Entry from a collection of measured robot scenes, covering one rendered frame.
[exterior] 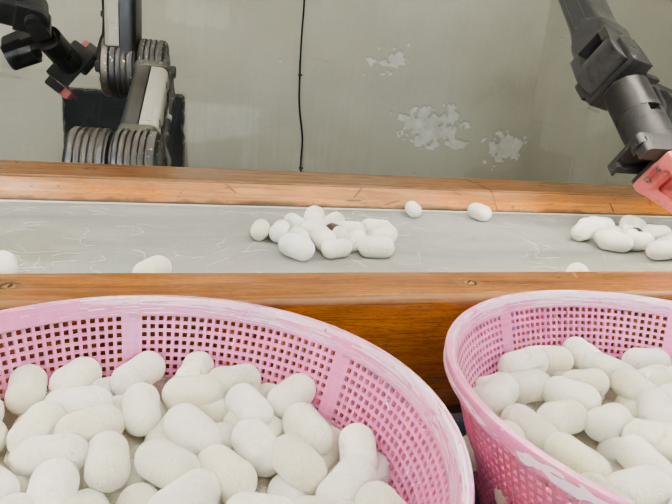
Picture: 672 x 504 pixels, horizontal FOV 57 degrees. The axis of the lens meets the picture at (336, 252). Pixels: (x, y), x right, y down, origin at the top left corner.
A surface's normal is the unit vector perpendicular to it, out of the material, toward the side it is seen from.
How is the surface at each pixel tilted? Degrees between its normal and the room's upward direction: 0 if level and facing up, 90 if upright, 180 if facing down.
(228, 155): 90
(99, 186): 45
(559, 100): 90
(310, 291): 0
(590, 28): 72
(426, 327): 90
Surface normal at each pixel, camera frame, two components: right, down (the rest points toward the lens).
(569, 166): -0.94, 0.01
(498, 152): 0.32, 0.30
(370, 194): 0.23, -0.46
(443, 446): -0.94, -0.31
